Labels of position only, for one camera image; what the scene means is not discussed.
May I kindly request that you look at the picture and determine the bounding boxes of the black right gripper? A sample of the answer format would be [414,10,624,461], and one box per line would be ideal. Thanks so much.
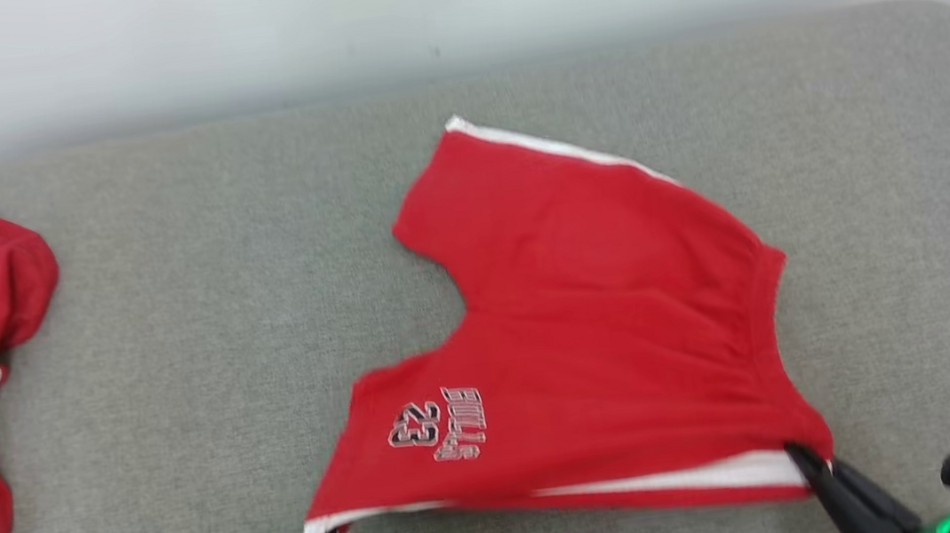
[784,425,950,533]

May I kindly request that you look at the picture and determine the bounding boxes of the red shorts white side stripes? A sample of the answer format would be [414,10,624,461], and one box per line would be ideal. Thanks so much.
[258,76,841,533]

